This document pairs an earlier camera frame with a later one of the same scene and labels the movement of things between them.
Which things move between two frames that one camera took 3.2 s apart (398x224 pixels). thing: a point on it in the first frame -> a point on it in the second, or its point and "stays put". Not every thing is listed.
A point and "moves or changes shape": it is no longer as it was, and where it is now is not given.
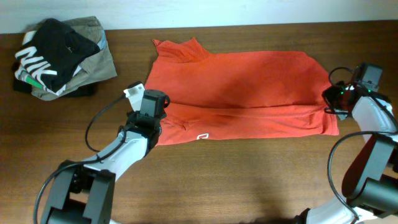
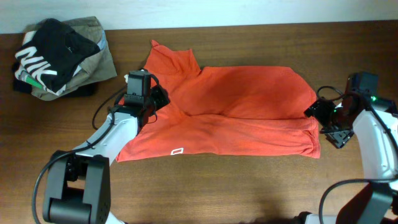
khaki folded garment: [99, 68] stays put
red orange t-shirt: [239, 94] moves or changes shape
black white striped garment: [53, 54] stays put
